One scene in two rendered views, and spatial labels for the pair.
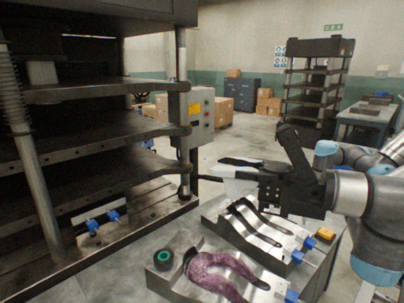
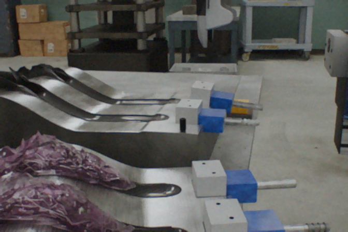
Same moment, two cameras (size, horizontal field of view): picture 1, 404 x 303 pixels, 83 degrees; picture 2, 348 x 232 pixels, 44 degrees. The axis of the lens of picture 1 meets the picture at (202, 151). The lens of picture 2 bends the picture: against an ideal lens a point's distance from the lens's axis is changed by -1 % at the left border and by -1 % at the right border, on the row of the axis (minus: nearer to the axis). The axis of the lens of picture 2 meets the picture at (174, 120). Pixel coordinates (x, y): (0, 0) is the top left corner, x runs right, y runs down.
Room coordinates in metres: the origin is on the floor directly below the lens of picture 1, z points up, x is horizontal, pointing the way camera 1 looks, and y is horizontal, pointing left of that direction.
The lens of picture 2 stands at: (0.19, 0.02, 1.10)
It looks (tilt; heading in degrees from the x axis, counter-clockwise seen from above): 17 degrees down; 327
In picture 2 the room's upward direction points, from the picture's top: 1 degrees counter-clockwise
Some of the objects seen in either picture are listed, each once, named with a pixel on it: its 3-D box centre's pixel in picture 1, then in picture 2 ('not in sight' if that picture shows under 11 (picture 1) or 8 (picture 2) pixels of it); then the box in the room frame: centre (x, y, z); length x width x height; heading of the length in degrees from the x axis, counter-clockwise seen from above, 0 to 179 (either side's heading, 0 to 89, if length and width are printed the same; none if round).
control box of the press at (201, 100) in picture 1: (193, 183); not in sight; (1.61, 0.07, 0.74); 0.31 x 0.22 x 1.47; 134
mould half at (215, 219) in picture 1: (252, 224); (79, 115); (0.95, -0.26, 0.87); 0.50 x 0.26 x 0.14; 44
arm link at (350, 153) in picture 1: (353, 157); not in sight; (0.79, -0.57, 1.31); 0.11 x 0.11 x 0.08; 2
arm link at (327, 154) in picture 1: (325, 156); not in sight; (0.81, -0.47, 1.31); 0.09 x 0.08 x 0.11; 92
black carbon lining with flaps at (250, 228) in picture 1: (255, 218); (83, 91); (0.94, -0.26, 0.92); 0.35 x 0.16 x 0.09; 44
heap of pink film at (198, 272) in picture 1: (219, 270); (15, 183); (0.65, -0.07, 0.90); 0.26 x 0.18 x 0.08; 61
